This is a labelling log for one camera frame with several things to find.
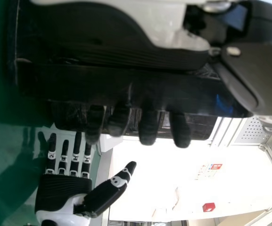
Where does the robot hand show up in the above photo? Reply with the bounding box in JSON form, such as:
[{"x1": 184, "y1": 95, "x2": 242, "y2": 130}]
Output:
[
  {"x1": 17, "y1": 0, "x2": 272, "y2": 149},
  {"x1": 34, "y1": 133, "x2": 138, "y2": 226}
]

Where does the small red wall box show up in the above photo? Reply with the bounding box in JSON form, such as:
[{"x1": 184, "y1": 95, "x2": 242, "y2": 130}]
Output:
[{"x1": 202, "y1": 202, "x2": 217, "y2": 213}]

